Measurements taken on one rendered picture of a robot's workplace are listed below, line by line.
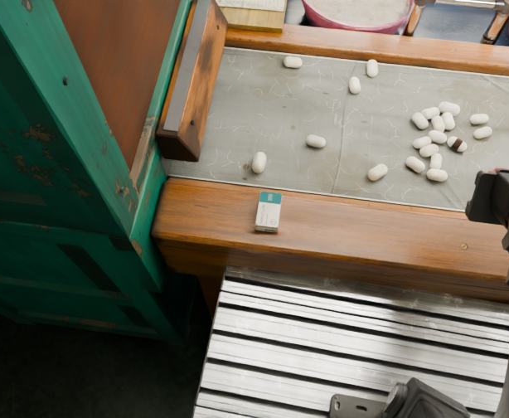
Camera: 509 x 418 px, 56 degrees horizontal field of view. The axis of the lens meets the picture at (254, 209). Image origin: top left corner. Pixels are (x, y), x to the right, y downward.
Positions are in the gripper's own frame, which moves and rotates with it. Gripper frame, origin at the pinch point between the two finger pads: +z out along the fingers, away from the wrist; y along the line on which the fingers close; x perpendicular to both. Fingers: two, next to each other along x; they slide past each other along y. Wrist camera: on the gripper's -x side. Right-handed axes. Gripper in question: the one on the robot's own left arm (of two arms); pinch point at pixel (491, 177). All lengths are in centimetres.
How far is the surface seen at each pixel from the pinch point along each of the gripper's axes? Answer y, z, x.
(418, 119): 7.0, 19.1, -3.1
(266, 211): 30.9, 0.0, 9.5
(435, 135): 4.0, 16.9, -1.2
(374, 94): 14.5, 24.7, -5.6
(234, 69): 41.1, 26.6, -7.2
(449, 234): 2.6, 2.0, 10.3
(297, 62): 29.4, 26.8, -9.6
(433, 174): 4.5, 10.8, 3.9
